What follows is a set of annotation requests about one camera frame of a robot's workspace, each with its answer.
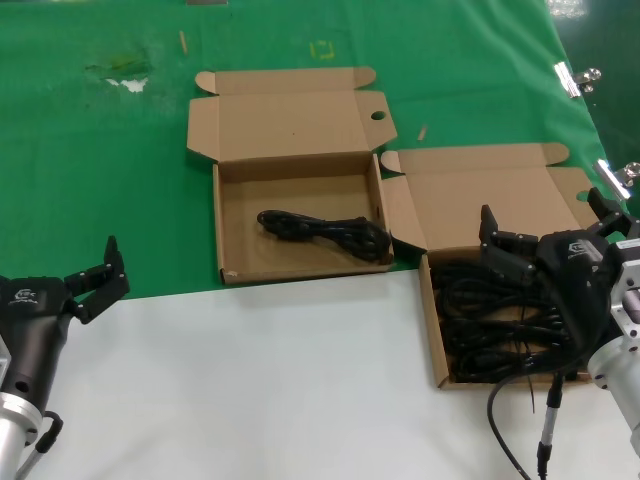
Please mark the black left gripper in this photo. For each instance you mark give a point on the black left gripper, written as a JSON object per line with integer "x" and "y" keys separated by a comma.
{"x": 30, "y": 330}

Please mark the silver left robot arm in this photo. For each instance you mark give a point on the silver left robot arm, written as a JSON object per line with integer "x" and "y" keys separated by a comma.
{"x": 12, "y": 432}

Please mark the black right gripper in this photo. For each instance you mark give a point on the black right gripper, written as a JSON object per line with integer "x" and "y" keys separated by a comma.
{"x": 577, "y": 282}

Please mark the small wooden stick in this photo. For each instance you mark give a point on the small wooden stick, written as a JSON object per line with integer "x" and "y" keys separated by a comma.
{"x": 183, "y": 42}
{"x": 423, "y": 133}

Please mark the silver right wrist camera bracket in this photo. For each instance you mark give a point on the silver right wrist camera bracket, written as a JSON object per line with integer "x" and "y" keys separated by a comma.
{"x": 629, "y": 300}

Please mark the silver binder clip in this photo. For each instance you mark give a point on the silver binder clip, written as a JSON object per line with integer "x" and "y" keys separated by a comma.
{"x": 567, "y": 80}
{"x": 610, "y": 177}

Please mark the cardboard box with round hole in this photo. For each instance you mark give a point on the cardboard box with round hole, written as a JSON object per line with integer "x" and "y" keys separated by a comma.
{"x": 280, "y": 257}

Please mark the green table cloth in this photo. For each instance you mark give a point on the green table cloth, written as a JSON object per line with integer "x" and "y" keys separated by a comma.
{"x": 75, "y": 175}

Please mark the grey flat strip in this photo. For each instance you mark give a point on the grey flat strip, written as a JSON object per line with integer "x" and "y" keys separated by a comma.
{"x": 207, "y": 2}

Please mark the grey left wrist camera bracket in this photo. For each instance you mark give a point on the grey left wrist camera bracket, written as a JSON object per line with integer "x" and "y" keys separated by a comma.
{"x": 2, "y": 360}

